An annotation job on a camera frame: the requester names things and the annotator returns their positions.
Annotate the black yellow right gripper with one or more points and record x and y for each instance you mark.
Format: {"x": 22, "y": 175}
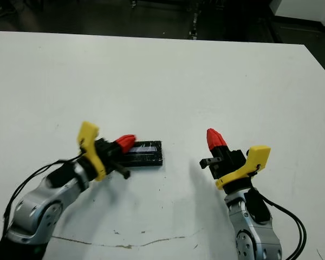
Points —
{"x": 233, "y": 165}

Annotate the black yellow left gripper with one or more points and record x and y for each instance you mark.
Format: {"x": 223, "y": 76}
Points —
{"x": 92, "y": 154}

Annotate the black taped box lid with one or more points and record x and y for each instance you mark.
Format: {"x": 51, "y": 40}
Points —
{"x": 149, "y": 158}

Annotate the black metal pole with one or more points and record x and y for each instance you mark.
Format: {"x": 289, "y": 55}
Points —
{"x": 193, "y": 19}

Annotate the white cabinet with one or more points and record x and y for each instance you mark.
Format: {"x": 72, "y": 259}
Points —
{"x": 306, "y": 9}

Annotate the dark shoe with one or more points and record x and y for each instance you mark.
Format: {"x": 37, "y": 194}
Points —
{"x": 2, "y": 10}

